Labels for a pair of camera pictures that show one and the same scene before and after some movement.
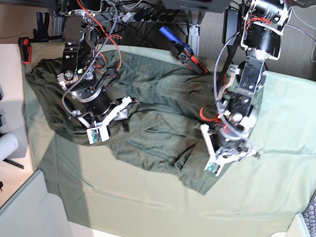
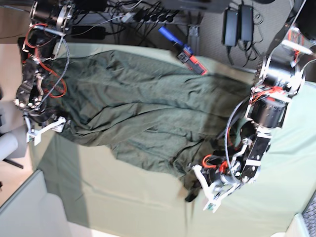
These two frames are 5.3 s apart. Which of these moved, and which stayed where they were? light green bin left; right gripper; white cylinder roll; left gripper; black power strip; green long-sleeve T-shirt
Moved: right gripper; left gripper
Stayed: white cylinder roll; green long-sleeve T-shirt; black power strip; light green bin left
